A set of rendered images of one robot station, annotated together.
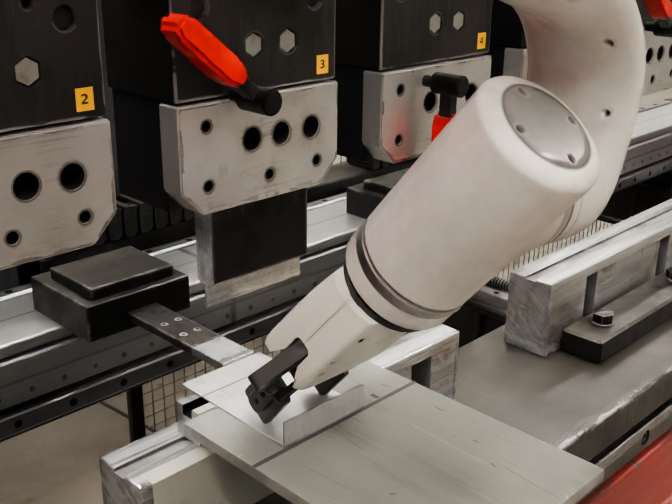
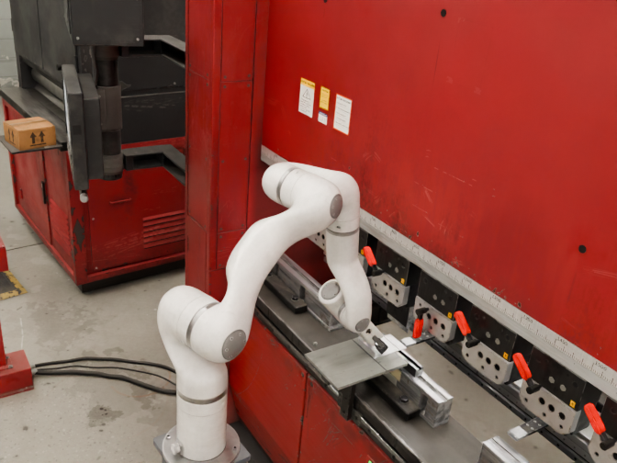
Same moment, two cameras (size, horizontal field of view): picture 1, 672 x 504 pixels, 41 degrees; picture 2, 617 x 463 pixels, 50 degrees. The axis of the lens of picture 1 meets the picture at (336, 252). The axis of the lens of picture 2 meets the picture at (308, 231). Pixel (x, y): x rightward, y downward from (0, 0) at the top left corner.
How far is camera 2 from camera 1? 2.02 m
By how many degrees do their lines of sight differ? 90
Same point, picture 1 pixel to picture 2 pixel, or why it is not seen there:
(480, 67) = (446, 321)
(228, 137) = (380, 278)
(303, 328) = not seen: hidden behind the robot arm
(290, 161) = (391, 295)
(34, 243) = not seen: hidden behind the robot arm
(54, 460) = not seen: outside the picture
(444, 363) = (431, 406)
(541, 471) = (339, 378)
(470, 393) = (445, 436)
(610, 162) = (346, 315)
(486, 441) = (353, 373)
